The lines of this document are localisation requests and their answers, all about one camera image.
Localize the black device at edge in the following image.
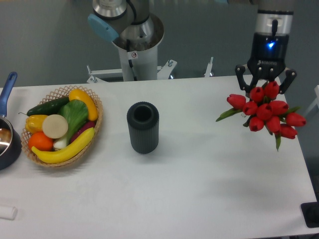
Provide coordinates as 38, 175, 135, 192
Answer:
301, 202, 319, 228

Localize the green cucumber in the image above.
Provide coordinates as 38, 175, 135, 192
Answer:
19, 97, 69, 117

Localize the red tulip bouquet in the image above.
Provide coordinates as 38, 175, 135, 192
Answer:
216, 81, 307, 150

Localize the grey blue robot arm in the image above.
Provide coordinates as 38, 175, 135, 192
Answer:
88, 0, 297, 94

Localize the green bok choy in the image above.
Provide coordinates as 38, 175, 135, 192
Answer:
53, 100, 88, 150

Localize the blue handled saucepan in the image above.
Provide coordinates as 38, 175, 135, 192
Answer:
0, 72, 21, 170

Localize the yellow bell pepper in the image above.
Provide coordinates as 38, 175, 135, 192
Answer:
25, 115, 48, 134

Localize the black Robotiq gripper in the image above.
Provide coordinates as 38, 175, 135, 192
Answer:
235, 33, 297, 97

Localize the dark grey ribbed vase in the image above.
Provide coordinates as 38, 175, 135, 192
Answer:
127, 102, 160, 154

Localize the yellow banana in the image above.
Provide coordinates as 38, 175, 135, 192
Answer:
31, 127, 95, 164

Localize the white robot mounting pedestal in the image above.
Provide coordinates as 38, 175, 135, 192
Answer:
86, 42, 214, 84

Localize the orange fruit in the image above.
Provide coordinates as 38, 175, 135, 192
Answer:
28, 132, 53, 151

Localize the white cylinder roll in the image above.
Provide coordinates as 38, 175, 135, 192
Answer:
0, 205, 18, 221

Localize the yellow squash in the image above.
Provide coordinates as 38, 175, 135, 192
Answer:
69, 89, 98, 121

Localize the beige round disc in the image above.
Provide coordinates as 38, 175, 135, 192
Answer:
42, 115, 68, 139

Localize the purple eggplant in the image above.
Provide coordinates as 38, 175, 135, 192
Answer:
70, 121, 96, 143

